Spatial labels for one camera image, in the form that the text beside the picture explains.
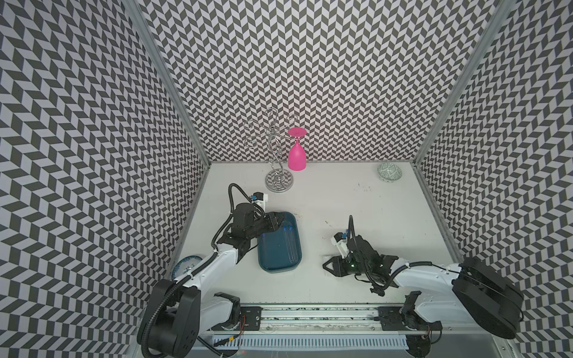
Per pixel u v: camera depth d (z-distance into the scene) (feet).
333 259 2.54
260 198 2.52
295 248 2.89
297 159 3.00
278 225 2.50
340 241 2.52
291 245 2.91
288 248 2.89
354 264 2.32
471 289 1.41
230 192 2.19
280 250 2.86
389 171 3.66
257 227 2.33
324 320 2.43
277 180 3.63
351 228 2.33
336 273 2.47
